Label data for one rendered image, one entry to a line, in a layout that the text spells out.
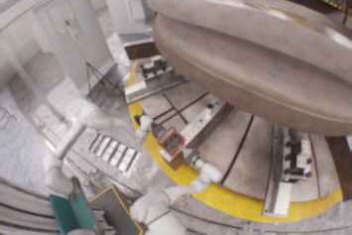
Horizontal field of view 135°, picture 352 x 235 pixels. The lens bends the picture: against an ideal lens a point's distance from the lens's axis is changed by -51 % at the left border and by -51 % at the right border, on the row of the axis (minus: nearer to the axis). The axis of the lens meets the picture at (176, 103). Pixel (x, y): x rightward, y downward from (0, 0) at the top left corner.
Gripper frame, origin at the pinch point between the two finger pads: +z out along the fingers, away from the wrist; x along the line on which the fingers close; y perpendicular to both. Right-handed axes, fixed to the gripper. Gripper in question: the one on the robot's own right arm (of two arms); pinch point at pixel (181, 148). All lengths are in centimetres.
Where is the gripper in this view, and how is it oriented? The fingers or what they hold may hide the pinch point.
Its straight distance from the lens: 118.8
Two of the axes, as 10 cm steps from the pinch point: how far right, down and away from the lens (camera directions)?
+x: -7.0, 6.0, -3.9
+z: -7.0, -4.8, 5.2
